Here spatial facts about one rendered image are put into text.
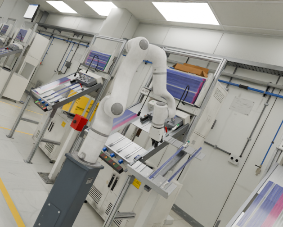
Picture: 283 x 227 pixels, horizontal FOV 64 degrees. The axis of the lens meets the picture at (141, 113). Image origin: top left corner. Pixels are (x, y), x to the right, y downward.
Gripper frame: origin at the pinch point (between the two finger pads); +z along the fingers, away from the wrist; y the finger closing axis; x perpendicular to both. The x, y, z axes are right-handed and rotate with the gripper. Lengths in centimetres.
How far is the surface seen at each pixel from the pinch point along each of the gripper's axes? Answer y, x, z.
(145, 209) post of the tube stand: 10.6, -15.4, 45.4
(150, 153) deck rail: -10.0, 11.3, 20.3
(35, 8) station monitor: -488, 158, -43
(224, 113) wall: -24, 209, 53
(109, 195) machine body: -40, -5, 79
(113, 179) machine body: -44, 4, 68
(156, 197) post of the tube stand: 14.0, -8.3, 36.0
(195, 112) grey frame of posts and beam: -4, 65, -3
